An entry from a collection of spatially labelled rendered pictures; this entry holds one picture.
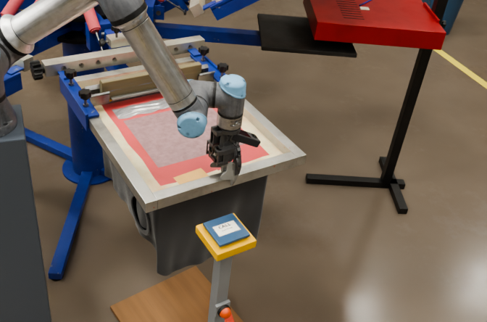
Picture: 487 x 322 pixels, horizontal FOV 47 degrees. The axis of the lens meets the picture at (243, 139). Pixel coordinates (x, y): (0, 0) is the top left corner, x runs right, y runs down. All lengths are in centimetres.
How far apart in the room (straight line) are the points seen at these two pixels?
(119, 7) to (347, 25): 153
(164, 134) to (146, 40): 68
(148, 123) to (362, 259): 146
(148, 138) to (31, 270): 56
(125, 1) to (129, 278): 170
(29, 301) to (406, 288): 179
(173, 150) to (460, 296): 172
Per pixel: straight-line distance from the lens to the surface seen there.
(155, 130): 202
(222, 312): 183
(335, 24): 267
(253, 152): 195
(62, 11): 154
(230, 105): 159
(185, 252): 206
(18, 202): 171
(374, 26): 272
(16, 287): 195
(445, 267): 318
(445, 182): 376
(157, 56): 140
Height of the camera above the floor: 209
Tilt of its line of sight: 34 degrees down
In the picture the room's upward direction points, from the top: 7 degrees clockwise
